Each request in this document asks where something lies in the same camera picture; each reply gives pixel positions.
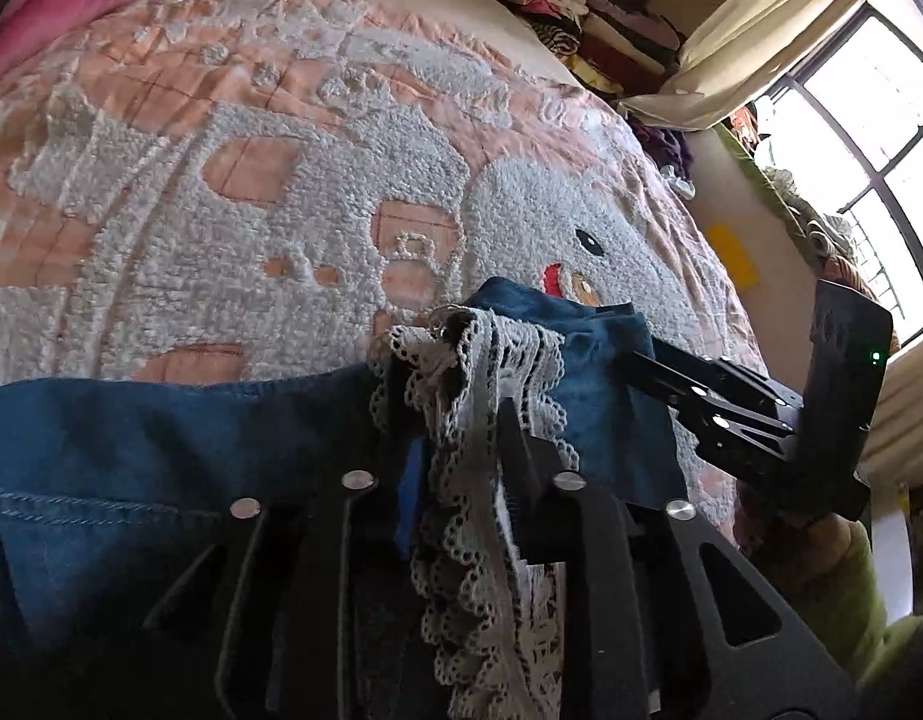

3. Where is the cream bed sheet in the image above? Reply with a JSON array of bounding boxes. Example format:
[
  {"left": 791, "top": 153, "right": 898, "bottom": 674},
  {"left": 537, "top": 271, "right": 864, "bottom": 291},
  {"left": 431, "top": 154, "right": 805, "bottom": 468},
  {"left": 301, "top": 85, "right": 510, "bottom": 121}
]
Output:
[{"left": 259, "top": 0, "right": 583, "bottom": 91}]

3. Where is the green windowsill cloth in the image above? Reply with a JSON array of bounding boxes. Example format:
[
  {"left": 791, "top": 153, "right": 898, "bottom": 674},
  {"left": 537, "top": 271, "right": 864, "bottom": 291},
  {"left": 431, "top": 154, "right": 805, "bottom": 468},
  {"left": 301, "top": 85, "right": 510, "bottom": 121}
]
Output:
[{"left": 712, "top": 124, "right": 853, "bottom": 263}]

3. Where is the window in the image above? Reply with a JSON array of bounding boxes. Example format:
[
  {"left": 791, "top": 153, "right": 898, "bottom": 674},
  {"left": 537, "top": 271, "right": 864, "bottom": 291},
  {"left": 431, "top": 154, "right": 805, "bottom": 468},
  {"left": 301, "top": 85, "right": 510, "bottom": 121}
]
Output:
[{"left": 754, "top": 0, "right": 923, "bottom": 346}]

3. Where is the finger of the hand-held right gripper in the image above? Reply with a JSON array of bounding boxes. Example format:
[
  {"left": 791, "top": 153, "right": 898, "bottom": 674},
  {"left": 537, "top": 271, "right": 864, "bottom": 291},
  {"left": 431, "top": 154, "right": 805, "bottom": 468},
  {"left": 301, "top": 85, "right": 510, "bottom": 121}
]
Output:
[
  {"left": 682, "top": 409, "right": 796, "bottom": 479},
  {"left": 627, "top": 345, "right": 804, "bottom": 421}
]

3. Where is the stack of folded clothes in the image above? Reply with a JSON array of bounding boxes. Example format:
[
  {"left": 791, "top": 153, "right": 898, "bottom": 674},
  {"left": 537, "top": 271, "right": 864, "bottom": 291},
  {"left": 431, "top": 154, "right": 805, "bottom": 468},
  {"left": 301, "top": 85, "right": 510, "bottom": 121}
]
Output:
[{"left": 461, "top": 0, "right": 688, "bottom": 98}]

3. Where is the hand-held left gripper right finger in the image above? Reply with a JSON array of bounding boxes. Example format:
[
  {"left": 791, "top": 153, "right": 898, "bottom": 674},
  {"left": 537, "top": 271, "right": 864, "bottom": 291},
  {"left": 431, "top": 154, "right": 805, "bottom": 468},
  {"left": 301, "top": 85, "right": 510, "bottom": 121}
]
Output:
[{"left": 498, "top": 396, "right": 856, "bottom": 720}]

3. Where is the purple clothes pile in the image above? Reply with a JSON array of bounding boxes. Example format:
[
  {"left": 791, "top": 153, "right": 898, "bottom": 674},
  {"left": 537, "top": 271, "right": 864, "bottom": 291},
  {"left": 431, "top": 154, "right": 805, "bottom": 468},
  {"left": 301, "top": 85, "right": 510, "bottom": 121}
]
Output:
[{"left": 630, "top": 120, "right": 695, "bottom": 196}]

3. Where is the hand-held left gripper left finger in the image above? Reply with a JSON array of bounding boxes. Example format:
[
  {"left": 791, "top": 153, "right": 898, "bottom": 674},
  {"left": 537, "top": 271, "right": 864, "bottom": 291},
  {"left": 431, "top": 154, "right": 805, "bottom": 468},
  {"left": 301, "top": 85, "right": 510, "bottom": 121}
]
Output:
[{"left": 142, "top": 435, "right": 433, "bottom": 720}]

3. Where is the cream curtain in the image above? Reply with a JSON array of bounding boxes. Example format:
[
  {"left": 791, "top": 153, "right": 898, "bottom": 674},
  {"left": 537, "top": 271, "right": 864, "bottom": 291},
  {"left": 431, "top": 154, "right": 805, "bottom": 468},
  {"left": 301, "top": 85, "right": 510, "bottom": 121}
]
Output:
[{"left": 619, "top": 0, "right": 905, "bottom": 132}]

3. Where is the peach embroidered blanket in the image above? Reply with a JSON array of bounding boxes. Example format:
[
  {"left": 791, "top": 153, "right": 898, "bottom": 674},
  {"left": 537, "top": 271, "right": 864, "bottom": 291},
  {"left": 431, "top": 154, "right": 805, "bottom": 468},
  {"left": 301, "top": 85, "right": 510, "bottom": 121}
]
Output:
[{"left": 0, "top": 0, "right": 770, "bottom": 541}]

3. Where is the blue denim pants lace trim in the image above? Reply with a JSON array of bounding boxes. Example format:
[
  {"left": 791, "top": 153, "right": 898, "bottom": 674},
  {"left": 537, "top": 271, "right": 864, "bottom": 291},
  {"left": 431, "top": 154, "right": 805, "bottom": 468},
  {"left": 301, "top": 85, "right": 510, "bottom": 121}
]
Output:
[{"left": 0, "top": 277, "right": 688, "bottom": 720}]

